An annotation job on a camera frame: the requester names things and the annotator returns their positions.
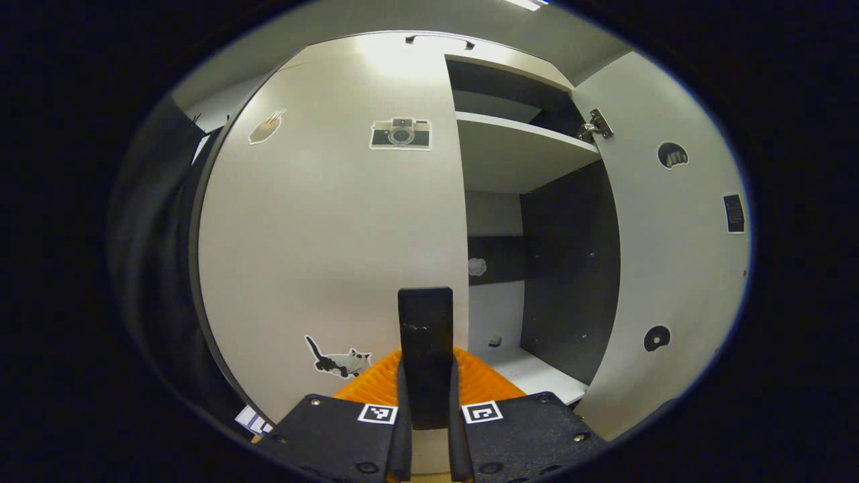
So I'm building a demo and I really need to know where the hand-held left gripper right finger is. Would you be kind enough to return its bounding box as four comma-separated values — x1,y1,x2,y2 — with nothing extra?
447,345,609,483

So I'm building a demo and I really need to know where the beige cabinet drawer front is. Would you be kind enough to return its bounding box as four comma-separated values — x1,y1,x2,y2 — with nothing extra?
282,30,574,91

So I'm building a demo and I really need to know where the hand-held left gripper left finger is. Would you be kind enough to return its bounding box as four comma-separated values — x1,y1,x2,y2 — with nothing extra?
257,349,413,483

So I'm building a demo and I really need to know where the black drawer handle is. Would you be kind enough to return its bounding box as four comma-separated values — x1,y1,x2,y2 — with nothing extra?
405,35,475,51

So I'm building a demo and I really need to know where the metal door hinge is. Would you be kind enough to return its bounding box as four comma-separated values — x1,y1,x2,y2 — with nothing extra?
578,109,614,143

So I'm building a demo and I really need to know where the white cabinet shelf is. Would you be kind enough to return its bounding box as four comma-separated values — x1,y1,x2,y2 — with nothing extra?
456,111,601,195

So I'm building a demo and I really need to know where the black door handle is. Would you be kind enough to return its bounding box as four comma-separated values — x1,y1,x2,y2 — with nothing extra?
398,287,455,431

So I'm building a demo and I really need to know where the white blue cardboard box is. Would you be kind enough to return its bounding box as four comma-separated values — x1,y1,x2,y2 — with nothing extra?
235,405,274,435

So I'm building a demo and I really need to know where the beige double-door shoe cabinet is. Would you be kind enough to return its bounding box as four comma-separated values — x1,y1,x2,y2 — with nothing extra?
190,30,621,430

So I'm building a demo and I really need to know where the black backdrop cloth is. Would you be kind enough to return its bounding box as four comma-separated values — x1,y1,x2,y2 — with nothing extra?
107,101,252,433

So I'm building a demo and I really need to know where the beige cabinet door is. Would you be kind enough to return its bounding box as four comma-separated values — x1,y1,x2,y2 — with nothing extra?
198,50,470,425
574,52,752,441

